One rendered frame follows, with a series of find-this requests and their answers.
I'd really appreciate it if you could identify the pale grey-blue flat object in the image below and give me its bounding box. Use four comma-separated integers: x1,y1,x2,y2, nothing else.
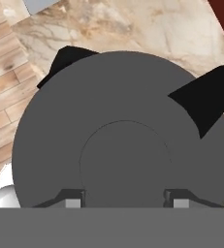
21,0,61,16

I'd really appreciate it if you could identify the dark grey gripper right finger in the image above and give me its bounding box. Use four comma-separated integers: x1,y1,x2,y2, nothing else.
162,188,224,209

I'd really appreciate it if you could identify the white round object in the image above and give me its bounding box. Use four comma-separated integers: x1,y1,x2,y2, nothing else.
0,162,22,209

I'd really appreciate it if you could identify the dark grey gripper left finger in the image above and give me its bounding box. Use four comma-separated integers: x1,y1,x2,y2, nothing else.
32,188,86,209

